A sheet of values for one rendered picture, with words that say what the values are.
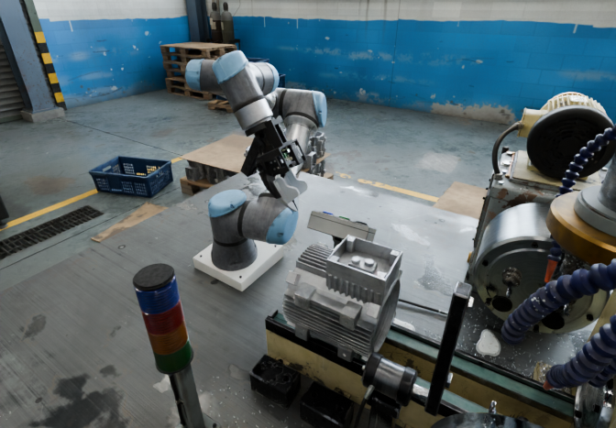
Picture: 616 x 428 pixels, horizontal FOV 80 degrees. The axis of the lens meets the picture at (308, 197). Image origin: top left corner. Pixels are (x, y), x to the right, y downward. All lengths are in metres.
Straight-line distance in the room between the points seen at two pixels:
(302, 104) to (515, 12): 5.06
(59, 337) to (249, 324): 0.50
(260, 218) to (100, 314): 0.53
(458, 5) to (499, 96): 1.41
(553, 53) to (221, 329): 5.60
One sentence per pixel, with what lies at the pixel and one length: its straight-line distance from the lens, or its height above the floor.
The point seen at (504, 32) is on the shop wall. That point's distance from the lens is 6.09.
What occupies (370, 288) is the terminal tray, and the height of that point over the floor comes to 1.12.
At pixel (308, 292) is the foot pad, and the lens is 0.75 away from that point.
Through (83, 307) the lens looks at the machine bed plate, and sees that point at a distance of 1.29.
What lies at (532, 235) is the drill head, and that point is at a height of 1.16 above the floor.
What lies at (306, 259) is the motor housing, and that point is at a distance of 0.78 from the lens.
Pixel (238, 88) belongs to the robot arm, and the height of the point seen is 1.43.
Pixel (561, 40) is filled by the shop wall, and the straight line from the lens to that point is 6.05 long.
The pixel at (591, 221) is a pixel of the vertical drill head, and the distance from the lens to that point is 0.58.
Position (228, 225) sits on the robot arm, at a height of 1.01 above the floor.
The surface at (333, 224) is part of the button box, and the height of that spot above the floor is 1.07.
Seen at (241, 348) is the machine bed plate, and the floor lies 0.80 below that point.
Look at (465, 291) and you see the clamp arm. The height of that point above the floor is 1.25.
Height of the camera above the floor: 1.58
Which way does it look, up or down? 28 degrees down
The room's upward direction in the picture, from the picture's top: straight up
